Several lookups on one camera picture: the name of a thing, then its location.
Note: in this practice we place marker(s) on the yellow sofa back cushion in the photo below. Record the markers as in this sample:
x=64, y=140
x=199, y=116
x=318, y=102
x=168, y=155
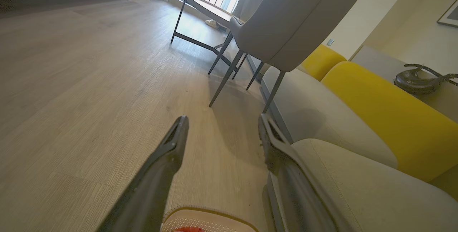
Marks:
x=397, y=117
x=320, y=61

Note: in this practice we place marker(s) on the white perforated plastic basket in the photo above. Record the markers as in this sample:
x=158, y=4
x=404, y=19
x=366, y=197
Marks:
x=207, y=221

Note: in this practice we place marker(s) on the beige sofa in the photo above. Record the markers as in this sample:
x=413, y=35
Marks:
x=350, y=174

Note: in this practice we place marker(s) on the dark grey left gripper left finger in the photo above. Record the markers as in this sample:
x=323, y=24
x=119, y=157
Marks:
x=150, y=185

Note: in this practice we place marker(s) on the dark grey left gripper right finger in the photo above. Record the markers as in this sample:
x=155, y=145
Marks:
x=293, y=182

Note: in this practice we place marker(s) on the red garment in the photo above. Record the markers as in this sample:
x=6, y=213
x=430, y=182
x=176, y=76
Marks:
x=187, y=229

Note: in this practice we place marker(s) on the black frame coffee table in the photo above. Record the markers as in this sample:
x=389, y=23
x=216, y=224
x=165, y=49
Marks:
x=204, y=17

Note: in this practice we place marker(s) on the wall socket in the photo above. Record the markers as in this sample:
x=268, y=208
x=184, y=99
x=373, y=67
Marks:
x=330, y=42

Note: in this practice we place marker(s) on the white slipper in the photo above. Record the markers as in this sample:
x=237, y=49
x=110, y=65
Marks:
x=213, y=23

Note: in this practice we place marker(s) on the framed wall picture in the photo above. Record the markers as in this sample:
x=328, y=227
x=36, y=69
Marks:
x=449, y=15

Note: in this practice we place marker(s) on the grey upholstered chair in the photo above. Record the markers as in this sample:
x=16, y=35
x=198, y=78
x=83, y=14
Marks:
x=286, y=20

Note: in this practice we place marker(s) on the grey side table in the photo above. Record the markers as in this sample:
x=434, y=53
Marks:
x=422, y=81

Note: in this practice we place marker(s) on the dark metal decorative bowl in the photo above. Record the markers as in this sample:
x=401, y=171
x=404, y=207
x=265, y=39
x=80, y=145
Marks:
x=417, y=80

